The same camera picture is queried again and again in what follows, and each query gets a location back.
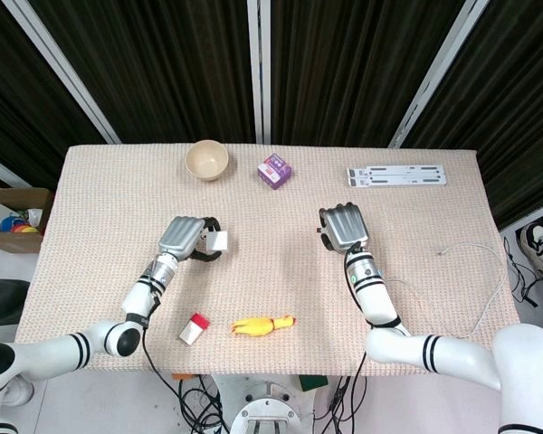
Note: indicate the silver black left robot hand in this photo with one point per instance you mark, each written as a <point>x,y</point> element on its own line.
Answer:
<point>181,235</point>

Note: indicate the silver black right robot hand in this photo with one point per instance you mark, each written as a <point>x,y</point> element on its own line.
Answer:
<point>346,228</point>

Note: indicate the small white cube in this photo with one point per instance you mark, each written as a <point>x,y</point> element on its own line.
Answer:
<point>218,241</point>

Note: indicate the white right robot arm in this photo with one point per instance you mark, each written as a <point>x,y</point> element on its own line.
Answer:
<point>457,352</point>

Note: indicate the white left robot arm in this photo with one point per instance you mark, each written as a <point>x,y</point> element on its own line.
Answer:
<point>50,350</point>

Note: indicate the white folding stand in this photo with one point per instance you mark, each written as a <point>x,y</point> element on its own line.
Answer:
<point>398,181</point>

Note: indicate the beige bowl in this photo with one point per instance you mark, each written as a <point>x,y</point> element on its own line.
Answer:
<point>206,158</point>

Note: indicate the beige woven tablecloth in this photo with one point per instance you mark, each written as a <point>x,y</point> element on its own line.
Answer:
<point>276,271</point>

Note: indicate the purple cardboard box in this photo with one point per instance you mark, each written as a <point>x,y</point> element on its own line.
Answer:
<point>276,174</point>

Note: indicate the red and white box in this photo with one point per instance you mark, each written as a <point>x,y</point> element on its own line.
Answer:
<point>189,333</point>

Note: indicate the yellow rubber chicken toy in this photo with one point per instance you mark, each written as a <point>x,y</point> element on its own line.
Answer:
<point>258,326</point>

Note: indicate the green block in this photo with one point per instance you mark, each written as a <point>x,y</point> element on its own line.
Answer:
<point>312,383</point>

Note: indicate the dark pleated curtain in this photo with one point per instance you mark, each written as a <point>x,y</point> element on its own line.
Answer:
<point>163,68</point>

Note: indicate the brown cardboard box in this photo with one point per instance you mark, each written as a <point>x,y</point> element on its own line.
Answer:
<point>13,195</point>

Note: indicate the white robot torso base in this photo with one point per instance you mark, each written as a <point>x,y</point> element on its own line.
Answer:
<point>267,407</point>

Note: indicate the black and white sneaker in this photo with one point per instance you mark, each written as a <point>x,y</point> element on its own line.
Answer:
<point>540,248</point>

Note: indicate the white partition post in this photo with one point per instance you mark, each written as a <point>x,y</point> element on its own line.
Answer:
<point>253,68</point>
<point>71,77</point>
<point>434,68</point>

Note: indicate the white partition base rail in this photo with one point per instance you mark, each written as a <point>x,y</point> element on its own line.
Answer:
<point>534,212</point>
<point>4,169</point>

